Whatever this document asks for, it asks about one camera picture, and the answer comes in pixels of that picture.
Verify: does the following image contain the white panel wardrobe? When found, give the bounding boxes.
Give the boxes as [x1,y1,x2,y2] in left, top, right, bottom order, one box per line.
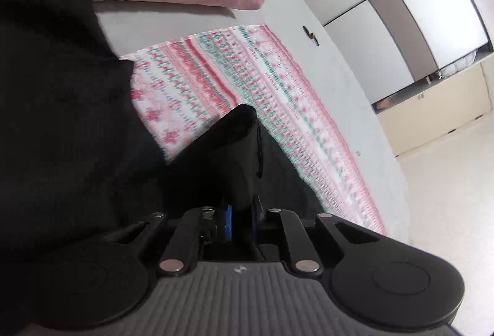
[304,0,492,103]

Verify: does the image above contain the red green patterned blanket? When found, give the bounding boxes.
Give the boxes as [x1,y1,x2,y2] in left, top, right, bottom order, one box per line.
[126,25,385,233]

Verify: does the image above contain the beige low cabinet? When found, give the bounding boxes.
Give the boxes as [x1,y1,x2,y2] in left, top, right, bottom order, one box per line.
[377,63,492,155]

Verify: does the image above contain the black pants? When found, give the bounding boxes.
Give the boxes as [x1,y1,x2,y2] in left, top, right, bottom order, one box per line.
[1,0,321,335]

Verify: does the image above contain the small dark object on bed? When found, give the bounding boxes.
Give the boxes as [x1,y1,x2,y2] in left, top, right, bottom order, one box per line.
[302,26,320,47]

